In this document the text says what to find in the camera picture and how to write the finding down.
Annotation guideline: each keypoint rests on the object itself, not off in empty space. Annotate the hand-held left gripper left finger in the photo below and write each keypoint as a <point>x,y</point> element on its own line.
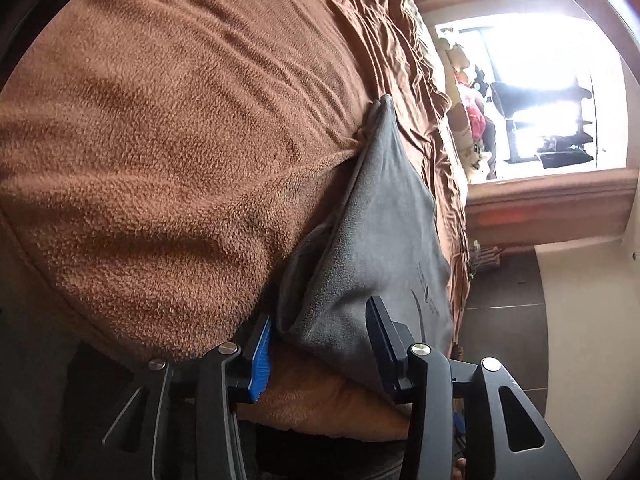
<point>260,360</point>

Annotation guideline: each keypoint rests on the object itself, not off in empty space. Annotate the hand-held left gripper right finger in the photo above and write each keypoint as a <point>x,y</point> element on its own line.
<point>378,347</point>

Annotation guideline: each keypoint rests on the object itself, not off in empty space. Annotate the grey t-shirt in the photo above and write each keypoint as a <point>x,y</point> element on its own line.
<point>370,240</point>

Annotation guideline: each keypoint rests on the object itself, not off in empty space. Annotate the white nightstand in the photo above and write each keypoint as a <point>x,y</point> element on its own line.
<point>485,256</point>

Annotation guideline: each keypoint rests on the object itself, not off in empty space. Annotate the brown fleece blanket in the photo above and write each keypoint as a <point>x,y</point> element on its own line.
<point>150,135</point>

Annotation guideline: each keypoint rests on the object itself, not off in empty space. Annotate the pink plush toy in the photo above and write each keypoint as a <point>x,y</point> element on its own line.
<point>474,110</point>

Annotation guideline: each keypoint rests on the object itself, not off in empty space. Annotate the dark hanging garment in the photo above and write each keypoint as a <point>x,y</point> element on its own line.
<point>565,157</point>

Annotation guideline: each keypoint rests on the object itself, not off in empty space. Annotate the black hanging coat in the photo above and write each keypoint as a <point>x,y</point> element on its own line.
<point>535,96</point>

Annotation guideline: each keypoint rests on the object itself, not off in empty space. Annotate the bedroom window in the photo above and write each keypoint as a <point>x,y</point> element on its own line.
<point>550,55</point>

